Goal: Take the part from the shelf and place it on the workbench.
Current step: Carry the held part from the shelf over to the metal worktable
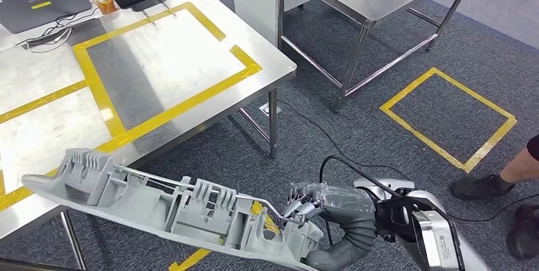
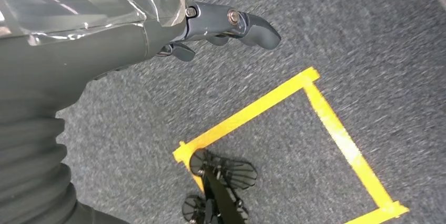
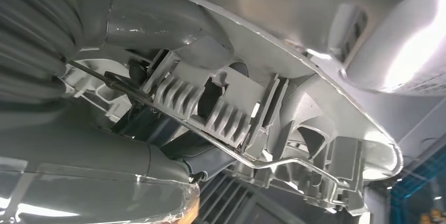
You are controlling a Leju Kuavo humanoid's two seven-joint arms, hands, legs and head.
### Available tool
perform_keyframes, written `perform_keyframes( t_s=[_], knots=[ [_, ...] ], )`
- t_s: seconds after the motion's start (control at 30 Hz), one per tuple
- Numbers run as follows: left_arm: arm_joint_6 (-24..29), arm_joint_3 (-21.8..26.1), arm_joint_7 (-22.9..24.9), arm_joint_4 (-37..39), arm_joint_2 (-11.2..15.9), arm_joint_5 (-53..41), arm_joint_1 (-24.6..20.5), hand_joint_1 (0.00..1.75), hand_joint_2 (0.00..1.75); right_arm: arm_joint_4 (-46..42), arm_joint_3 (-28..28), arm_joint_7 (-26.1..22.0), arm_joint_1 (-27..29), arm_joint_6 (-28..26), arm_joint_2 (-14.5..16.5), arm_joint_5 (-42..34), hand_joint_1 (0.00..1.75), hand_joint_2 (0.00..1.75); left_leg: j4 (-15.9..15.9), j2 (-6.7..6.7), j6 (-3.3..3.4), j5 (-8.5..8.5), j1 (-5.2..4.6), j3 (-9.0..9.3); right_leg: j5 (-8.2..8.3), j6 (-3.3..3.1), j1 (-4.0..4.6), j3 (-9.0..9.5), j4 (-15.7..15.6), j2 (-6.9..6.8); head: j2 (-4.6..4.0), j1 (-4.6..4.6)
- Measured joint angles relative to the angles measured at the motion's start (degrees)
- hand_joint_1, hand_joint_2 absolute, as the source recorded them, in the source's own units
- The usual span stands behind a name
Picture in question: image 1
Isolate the steel workbench with yellow tape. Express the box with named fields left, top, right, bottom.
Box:
left=0, top=0, right=297, bottom=271

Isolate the floor power outlet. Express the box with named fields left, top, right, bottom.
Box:
left=258, top=102, right=282, bottom=118

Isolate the white cabinet panel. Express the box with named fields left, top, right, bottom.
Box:
left=229, top=0, right=317, bottom=47

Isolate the yellow floor tape square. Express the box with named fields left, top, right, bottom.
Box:
left=168, top=200, right=281, bottom=271
left=379, top=67, right=517, bottom=174

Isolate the person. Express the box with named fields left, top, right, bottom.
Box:
left=449, top=134, right=539, bottom=261

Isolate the grey laptop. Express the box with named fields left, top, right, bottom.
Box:
left=0, top=0, right=93, bottom=35

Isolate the black floor cable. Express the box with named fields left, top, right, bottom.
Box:
left=275, top=99, right=539, bottom=225

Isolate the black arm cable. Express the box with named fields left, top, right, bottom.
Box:
left=318, top=155, right=407, bottom=247

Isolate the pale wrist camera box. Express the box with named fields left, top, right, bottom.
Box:
left=411, top=209, right=466, bottom=271

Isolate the black desk cable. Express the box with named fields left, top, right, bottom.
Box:
left=16, top=6, right=100, bottom=54

